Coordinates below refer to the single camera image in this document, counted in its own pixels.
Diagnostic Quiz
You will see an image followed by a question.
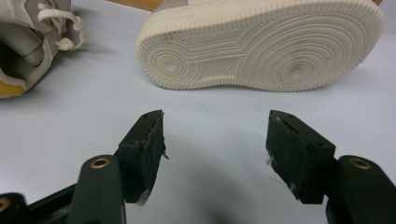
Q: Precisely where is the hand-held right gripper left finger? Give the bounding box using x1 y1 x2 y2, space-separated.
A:
117 109 170 205

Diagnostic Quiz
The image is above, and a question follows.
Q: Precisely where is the beige sneaker with yellow heel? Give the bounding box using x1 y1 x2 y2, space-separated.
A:
134 0 387 93
0 0 86 99

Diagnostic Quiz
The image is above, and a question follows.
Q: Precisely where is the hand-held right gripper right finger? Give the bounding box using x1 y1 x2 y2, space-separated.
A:
265 109 337 205

